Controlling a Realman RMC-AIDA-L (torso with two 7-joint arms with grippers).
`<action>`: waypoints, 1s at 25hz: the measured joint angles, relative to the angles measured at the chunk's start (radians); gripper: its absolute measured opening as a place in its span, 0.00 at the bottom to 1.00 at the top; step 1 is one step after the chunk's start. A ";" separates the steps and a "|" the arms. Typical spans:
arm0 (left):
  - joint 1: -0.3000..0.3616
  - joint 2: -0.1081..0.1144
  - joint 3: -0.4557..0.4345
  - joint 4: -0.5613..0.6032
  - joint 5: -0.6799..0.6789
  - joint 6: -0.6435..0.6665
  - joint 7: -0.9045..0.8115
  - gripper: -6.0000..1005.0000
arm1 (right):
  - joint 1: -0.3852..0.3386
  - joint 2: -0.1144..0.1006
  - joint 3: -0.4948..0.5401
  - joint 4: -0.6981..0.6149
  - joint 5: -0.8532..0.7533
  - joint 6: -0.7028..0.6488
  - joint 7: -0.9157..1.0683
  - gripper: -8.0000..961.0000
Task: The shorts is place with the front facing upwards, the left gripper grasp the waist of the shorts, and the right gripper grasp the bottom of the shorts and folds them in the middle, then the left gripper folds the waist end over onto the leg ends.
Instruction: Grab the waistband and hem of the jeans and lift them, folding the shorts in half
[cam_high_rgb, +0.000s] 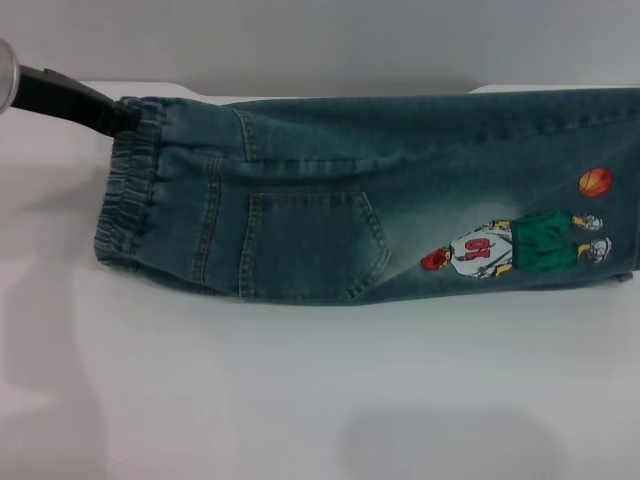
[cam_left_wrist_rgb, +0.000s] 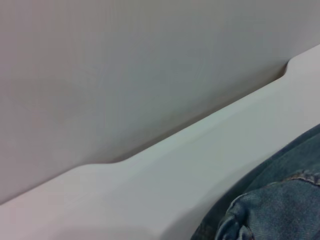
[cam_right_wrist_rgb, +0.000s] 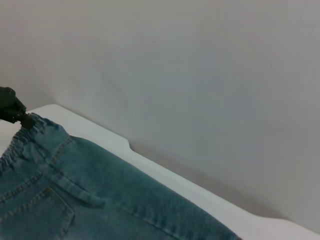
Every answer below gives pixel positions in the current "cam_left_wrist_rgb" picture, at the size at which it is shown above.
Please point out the blue denim shorts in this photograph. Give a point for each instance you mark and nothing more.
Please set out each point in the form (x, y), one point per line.
(275, 200)

